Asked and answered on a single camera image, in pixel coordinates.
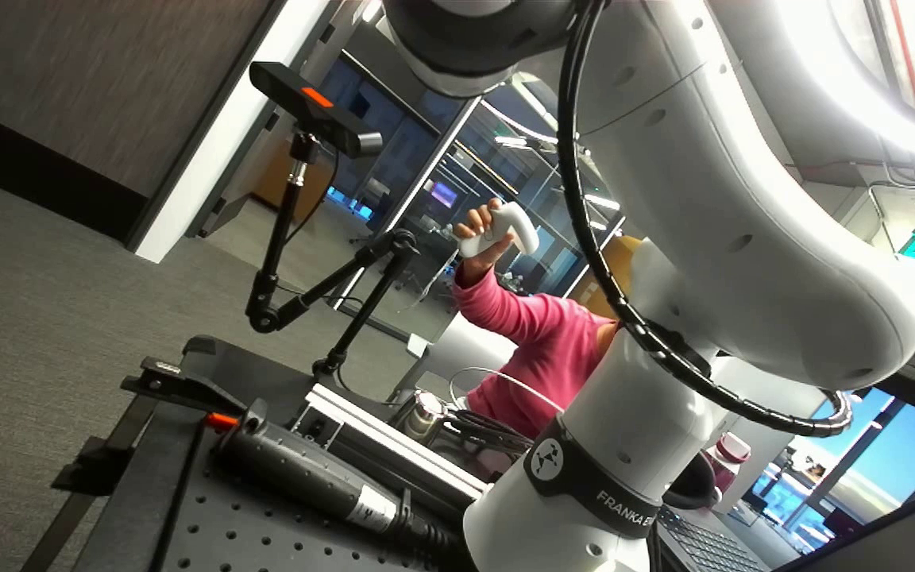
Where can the person's hand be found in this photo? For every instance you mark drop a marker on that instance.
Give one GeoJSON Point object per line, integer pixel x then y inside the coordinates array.
{"type": "Point", "coordinates": [474, 228]}

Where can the black keyboard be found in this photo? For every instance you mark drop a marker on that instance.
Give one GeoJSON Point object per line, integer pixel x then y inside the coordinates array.
{"type": "Point", "coordinates": [708, 544]}

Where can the aluminium extrusion rail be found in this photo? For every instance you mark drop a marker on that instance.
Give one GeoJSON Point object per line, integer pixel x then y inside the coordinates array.
{"type": "Point", "coordinates": [394, 433]}

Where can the computer monitor blue screen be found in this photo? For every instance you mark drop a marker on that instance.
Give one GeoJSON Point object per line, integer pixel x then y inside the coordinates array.
{"type": "Point", "coordinates": [881, 464]}

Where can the black camera orange mark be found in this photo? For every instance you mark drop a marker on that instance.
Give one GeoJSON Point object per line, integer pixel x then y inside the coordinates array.
{"type": "Point", "coordinates": [303, 107]}

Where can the white cylindrical bucket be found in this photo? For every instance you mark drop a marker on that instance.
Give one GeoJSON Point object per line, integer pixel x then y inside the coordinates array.
{"type": "Point", "coordinates": [463, 353]}

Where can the pink sleeved forearm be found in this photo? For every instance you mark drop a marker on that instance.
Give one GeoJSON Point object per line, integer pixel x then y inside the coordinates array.
{"type": "Point", "coordinates": [501, 306]}

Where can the small clear jar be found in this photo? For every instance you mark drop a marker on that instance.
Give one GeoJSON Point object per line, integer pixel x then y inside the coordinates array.
{"type": "Point", "coordinates": [423, 413]}

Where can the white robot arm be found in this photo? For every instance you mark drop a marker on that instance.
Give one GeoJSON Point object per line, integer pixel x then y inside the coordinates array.
{"type": "Point", "coordinates": [733, 210]}

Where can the white handheld controller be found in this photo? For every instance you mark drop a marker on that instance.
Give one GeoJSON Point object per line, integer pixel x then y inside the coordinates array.
{"type": "Point", "coordinates": [509, 225]}

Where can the black articulated camera stand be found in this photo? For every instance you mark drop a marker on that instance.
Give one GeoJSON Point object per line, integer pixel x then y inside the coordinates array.
{"type": "Point", "coordinates": [279, 266]}

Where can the person's pink torso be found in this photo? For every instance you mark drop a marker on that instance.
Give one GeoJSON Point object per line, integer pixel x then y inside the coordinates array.
{"type": "Point", "coordinates": [555, 369]}

